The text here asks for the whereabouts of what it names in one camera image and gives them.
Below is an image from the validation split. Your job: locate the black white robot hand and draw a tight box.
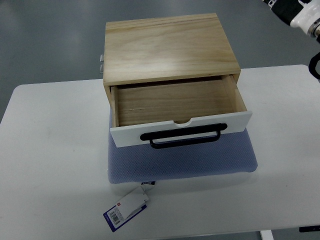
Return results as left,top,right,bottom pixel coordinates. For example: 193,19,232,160
263,0,320,36

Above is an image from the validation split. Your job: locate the white drawer black handle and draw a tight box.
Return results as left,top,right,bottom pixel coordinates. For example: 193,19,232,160
110,75,252,149

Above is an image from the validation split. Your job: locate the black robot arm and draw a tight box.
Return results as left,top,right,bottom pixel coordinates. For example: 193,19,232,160
308,19,320,81

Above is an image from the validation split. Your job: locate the wooden drawer cabinet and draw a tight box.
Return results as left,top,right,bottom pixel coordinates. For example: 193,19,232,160
103,13,241,99

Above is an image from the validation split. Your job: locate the blue mesh cushion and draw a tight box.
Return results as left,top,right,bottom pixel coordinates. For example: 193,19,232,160
108,130,258,184

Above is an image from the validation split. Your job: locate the black table control panel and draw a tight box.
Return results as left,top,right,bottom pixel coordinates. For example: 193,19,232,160
299,225,320,233

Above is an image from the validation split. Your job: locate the white table leg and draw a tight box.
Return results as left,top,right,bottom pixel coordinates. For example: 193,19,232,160
259,230,274,240

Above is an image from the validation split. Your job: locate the white blue product tag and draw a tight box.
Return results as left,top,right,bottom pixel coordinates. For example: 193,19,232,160
103,186,149,233

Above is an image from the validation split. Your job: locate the metal bracket behind cabinet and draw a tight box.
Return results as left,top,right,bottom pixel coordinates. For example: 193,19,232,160
99,54,104,73

